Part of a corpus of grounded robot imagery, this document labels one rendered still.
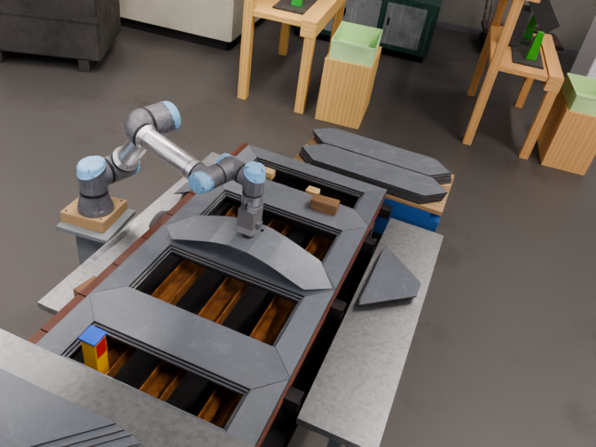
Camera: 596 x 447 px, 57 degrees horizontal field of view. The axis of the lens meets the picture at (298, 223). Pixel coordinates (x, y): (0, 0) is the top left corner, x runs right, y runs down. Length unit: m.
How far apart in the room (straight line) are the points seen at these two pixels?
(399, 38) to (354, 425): 5.61
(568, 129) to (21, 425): 4.68
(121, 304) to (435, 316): 1.97
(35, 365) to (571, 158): 4.67
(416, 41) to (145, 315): 5.55
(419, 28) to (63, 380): 5.98
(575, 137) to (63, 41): 4.60
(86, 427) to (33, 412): 0.13
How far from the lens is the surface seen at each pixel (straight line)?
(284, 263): 2.00
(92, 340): 1.79
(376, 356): 1.99
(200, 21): 6.37
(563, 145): 5.31
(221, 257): 2.10
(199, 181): 1.82
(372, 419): 1.83
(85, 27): 5.51
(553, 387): 3.30
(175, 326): 1.85
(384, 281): 2.21
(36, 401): 1.45
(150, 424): 1.40
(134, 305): 1.93
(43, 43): 5.69
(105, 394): 1.46
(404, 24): 6.85
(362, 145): 2.98
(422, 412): 2.86
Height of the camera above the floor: 2.23
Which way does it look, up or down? 37 degrees down
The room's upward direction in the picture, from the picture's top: 10 degrees clockwise
